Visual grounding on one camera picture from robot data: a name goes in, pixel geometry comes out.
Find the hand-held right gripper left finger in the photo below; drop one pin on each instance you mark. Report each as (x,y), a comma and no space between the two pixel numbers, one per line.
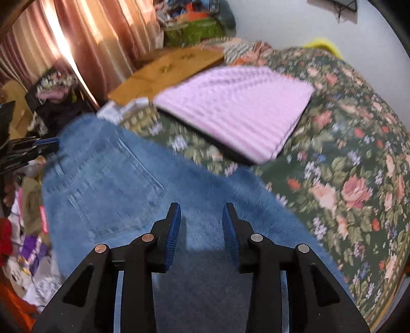
(173,240)

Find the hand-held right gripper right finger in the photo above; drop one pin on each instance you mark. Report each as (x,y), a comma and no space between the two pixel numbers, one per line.
(231,240)

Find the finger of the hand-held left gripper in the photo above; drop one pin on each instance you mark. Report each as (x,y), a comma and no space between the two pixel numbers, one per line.
(35,143)
(32,154)

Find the blue denim pants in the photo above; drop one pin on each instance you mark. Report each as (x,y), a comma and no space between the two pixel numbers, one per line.
(112,179)

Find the black basket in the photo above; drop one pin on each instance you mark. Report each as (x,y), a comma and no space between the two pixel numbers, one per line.
(57,112)

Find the heap of colourful cloths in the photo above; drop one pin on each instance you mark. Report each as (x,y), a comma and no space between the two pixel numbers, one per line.
(32,249)

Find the pink orange curtain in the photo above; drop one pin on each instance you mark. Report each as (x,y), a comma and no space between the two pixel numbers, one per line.
(96,32)

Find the pink striped folded cloth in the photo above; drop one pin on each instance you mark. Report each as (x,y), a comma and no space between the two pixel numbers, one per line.
(240,109)

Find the wooden lap table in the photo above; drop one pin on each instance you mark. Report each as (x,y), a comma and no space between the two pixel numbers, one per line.
(166,70)

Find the floral bedspread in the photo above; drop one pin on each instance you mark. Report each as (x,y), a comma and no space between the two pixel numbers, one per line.
(352,144)

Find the striped patchwork sheet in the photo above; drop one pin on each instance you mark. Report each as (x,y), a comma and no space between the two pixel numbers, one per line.
(246,51)

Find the green storage bag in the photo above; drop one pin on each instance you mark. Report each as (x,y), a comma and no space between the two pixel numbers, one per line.
(192,33)

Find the pile of mixed clothes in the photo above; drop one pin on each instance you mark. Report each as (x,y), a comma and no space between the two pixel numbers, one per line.
(192,9)

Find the yellow foam tube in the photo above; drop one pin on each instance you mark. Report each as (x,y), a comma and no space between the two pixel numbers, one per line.
(323,44)

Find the small black wall monitor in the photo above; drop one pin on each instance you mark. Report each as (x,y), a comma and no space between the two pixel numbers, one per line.
(344,3)

